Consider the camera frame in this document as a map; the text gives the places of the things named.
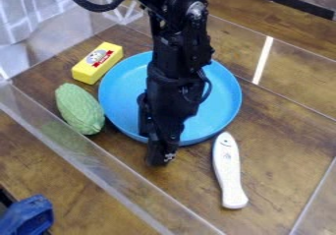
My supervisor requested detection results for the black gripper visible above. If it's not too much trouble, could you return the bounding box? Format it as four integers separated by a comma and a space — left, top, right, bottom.
136, 63, 212, 166

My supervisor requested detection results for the white toy fish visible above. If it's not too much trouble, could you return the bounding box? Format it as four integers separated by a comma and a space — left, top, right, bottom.
212, 132, 248, 209

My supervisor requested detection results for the blue round tray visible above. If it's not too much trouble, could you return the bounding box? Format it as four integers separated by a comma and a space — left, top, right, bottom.
99, 51, 243, 147

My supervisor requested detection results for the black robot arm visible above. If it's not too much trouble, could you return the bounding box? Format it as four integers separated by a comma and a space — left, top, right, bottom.
136, 0, 213, 166

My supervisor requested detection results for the green bumpy toy gourd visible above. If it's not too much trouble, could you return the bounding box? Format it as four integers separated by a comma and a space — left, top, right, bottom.
55, 83, 105, 135

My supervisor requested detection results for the yellow rectangular block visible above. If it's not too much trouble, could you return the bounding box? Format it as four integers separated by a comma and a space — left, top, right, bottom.
71, 42, 124, 85

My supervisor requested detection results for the blue clamp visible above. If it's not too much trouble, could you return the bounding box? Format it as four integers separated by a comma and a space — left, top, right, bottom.
0, 195, 53, 235

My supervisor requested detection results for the clear acrylic barrier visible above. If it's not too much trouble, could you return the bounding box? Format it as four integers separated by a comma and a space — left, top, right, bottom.
0, 0, 336, 235

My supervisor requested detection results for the white checkered curtain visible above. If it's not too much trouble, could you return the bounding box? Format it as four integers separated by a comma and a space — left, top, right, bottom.
0, 0, 111, 46

